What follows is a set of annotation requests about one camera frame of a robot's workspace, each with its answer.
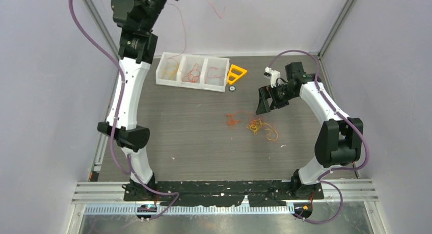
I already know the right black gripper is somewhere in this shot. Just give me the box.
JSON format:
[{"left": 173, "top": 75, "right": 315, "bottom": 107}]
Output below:
[{"left": 257, "top": 83, "right": 298, "bottom": 115}]

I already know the orange red cable pile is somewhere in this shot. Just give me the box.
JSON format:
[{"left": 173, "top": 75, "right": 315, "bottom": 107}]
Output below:
[{"left": 225, "top": 111, "right": 280, "bottom": 142}]

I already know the thin red cable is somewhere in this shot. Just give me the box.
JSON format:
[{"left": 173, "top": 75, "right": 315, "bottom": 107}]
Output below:
[
  {"left": 165, "top": 0, "right": 227, "bottom": 63},
  {"left": 206, "top": 67, "right": 226, "bottom": 83}
]

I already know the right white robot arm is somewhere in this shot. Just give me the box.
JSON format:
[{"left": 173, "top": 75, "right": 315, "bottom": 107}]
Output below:
[{"left": 256, "top": 62, "right": 363, "bottom": 199}]

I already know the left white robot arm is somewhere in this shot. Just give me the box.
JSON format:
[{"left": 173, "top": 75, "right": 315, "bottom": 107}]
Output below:
[{"left": 97, "top": 0, "right": 178, "bottom": 200}]

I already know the white three-compartment bin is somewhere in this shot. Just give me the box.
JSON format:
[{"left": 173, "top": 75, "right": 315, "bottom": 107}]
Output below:
[{"left": 155, "top": 52, "right": 230, "bottom": 92}]

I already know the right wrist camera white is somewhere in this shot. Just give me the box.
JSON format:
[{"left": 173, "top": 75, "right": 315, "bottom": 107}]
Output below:
[{"left": 263, "top": 67, "right": 280, "bottom": 88}]

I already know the yellow triangular plastic frame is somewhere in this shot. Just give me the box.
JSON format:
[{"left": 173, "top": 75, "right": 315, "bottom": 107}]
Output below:
[{"left": 227, "top": 64, "right": 248, "bottom": 85}]

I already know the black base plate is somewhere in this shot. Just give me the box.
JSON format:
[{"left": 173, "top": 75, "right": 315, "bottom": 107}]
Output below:
[{"left": 122, "top": 180, "right": 324, "bottom": 207}]

